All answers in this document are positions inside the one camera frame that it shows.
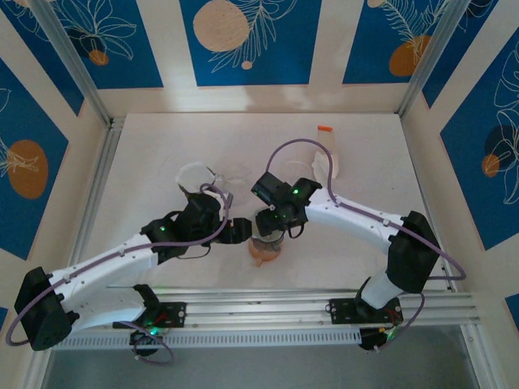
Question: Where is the orange plastic dripper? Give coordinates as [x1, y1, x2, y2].
[247, 241, 284, 267]

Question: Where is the coffee filter pack orange header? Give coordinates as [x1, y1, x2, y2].
[311, 124, 341, 182]

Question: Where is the black base electronics box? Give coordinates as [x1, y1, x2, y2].
[129, 327, 163, 350]
[358, 326, 397, 353]

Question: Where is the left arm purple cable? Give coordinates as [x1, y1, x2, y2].
[7, 182, 234, 365]

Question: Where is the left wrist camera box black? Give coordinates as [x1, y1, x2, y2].
[224, 217, 253, 247]

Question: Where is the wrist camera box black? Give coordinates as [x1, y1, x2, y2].
[250, 171, 292, 208]
[224, 217, 253, 247]

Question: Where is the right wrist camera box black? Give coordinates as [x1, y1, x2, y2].
[250, 171, 292, 208]

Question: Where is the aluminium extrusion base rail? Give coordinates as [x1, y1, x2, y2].
[34, 286, 482, 336]

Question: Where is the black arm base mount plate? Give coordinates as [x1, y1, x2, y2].
[112, 301, 187, 329]
[328, 297, 404, 327]

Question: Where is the grey slotted cable duct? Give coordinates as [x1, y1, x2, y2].
[52, 328, 362, 350]

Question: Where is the aluminium frame post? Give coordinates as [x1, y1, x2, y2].
[397, 0, 467, 118]
[30, 0, 115, 127]

